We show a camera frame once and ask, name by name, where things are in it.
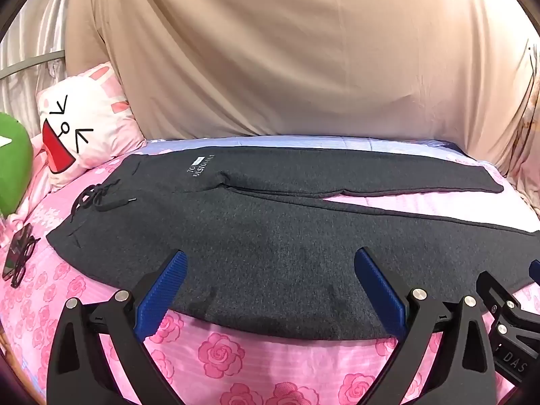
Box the beige cloth drape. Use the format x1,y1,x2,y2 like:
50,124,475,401
65,0,540,220

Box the dark grey pants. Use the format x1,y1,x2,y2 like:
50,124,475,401
46,145,540,342

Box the white striped curtain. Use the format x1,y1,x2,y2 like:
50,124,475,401
0,0,81,127

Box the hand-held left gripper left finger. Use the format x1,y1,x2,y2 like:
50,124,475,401
46,250,188,405

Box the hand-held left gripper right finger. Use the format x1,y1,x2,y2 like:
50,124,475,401
353,248,501,405

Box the pink floral bedsheet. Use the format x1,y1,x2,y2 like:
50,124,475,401
0,135,540,405

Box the black eyeglasses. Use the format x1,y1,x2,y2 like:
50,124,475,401
2,223,41,288

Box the white rabbit face pillow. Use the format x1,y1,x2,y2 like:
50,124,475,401
36,61,148,188

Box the metal bed rail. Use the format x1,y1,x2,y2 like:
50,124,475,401
0,48,66,81

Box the green plush toy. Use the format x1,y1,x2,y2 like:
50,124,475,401
0,112,34,218

